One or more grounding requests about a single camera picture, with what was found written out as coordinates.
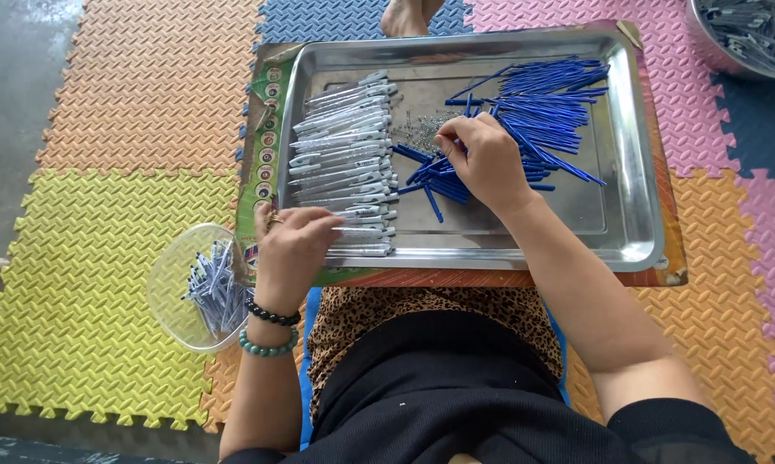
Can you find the person's right hand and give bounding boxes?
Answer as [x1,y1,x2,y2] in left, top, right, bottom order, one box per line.
[433,112,537,217]

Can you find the person's left hand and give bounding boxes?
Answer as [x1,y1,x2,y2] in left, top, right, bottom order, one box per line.
[253,204,347,317]

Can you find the white pen barrel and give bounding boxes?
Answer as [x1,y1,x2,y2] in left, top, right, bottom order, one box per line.
[332,226,397,239]

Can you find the row of white barrels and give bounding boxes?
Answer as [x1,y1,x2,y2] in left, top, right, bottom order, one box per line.
[288,70,400,259]

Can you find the heap of assembled pens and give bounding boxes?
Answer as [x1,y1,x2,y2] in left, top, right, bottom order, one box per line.
[181,240,254,339]

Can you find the leopard print garment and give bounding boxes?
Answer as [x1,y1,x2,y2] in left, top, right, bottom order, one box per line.
[306,287,565,420]

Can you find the pile of small metal springs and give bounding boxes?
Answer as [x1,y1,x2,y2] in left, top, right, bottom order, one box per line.
[390,95,466,156]

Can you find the clear plastic bowl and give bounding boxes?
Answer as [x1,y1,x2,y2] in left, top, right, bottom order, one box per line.
[146,222,256,354]

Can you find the orange foam mat tile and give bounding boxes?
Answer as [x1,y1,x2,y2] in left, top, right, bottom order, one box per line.
[199,303,311,434]
[564,169,775,464]
[36,0,266,178]

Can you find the black shirt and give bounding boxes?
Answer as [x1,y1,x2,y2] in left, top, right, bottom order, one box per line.
[220,311,759,464]

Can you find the person's foot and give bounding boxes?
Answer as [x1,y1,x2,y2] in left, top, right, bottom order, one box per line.
[380,0,447,38]

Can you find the yellow foam mat tile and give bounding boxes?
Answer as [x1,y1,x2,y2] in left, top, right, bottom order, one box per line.
[0,168,243,431]

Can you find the steel tray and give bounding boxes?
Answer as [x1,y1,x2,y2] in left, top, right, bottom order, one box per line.
[276,29,667,272]

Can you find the pile of blue refills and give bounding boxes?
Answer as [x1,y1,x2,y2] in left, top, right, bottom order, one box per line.
[392,55,610,224]

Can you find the printed cardboard board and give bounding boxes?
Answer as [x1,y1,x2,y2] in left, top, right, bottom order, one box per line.
[233,19,689,289]

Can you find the steel bowl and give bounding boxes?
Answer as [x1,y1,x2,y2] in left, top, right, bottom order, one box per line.
[686,0,775,82]

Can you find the dark blue foam mat tile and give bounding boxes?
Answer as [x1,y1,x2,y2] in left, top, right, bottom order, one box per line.
[710,67,775,181]

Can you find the heap of grey pen parts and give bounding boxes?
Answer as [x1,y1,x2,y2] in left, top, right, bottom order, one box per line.
[697,0,775,75]

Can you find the black bead bracelet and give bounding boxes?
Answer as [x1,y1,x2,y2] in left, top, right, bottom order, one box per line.
[244,296,302,327]

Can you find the green bead bracelet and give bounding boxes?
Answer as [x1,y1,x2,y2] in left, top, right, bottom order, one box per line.
[238,325,300,358]

